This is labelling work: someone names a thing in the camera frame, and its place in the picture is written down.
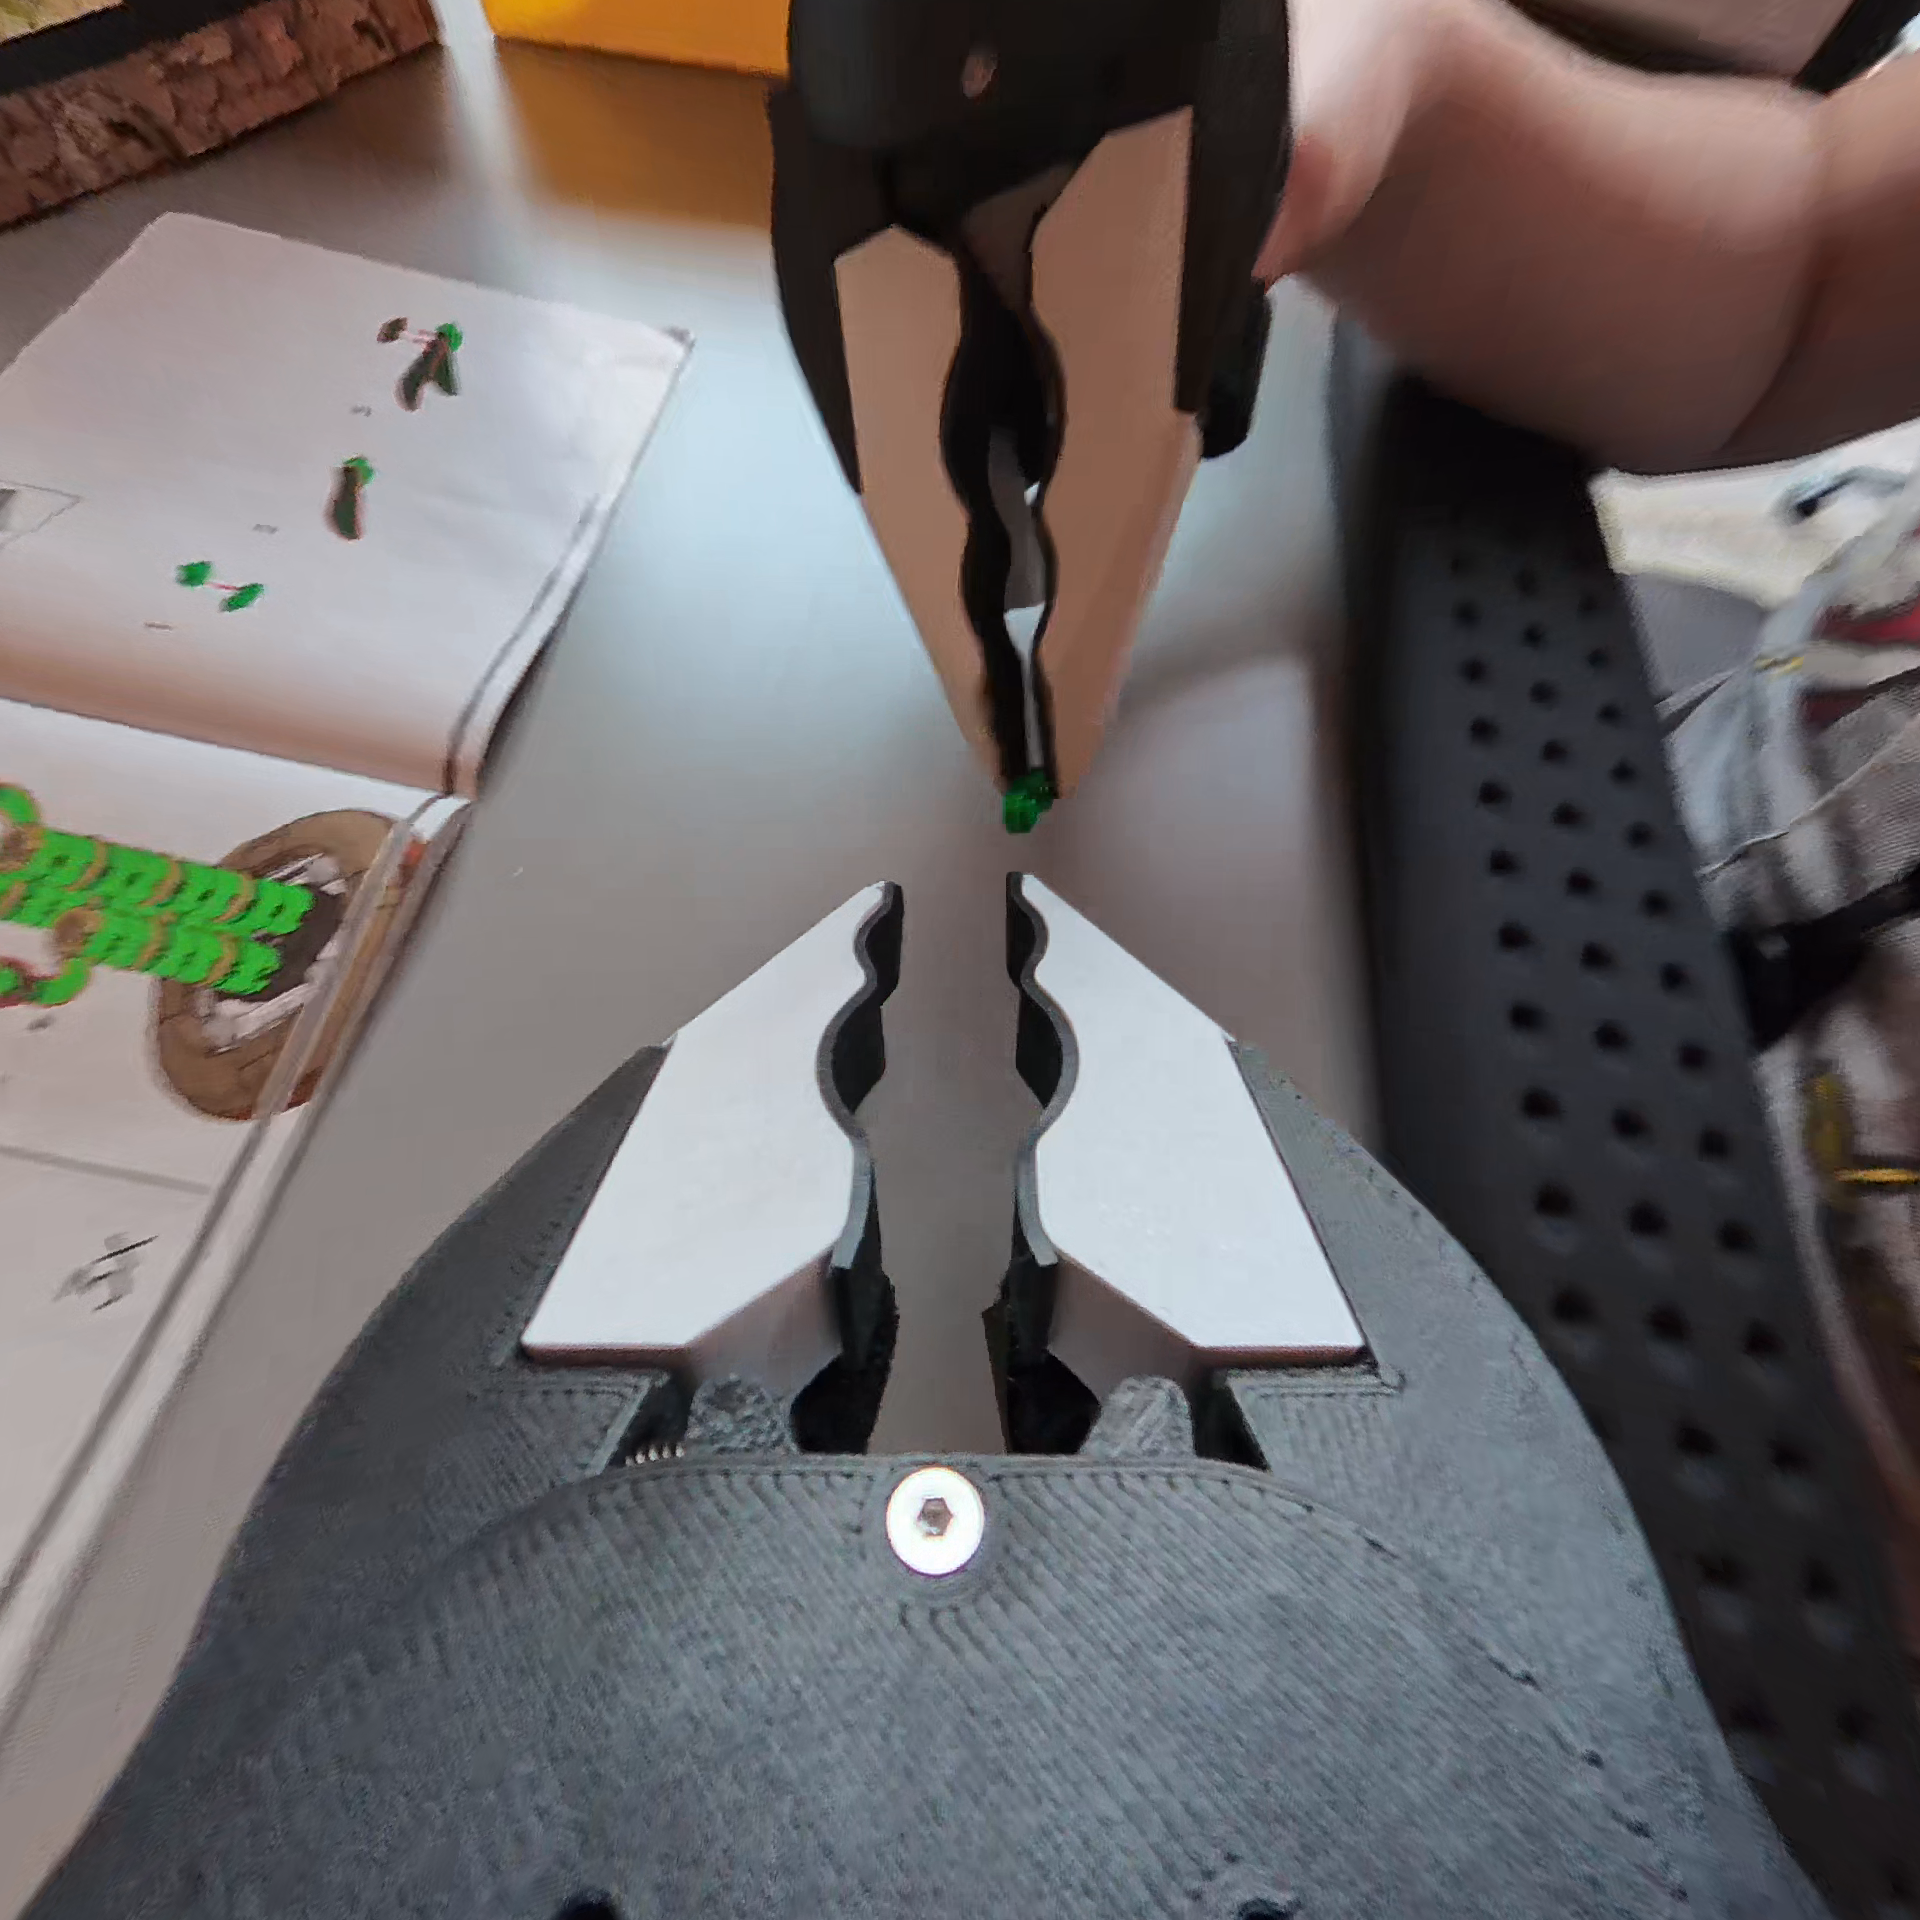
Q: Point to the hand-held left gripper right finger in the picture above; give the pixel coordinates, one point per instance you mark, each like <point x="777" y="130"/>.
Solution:
<point x="1186" y="1200"/>

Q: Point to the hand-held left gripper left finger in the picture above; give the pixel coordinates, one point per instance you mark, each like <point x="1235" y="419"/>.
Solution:
<point x="720" y="1200"/>

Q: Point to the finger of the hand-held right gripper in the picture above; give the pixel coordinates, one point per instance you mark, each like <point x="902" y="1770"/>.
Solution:
<point x="1124" y="376"/>
<point x="897" y="390"/>

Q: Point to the small green lego clip piece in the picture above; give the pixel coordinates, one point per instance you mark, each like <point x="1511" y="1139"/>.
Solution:
<point x="1023" y="803"/>

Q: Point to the open lego instruction booklet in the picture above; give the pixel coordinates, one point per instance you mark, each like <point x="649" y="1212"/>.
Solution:
<point x="225" y="661"/>

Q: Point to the dark lego set box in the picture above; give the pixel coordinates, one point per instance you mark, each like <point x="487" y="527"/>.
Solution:
<point x="163" y="89"/>

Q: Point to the person's right hand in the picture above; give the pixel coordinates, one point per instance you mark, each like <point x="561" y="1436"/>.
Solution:
<point x="1557" y="227"/>

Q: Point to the yellow plastic box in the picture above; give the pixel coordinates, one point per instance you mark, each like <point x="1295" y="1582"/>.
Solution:
<point x="645" y="31"/>

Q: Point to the black perforated chair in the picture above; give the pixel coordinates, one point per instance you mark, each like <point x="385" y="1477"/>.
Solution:
<point x="1557" y="962"/>

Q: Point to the grey printed shirt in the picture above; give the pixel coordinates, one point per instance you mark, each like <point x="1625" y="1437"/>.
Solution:
<point x="1799" y="748"/>

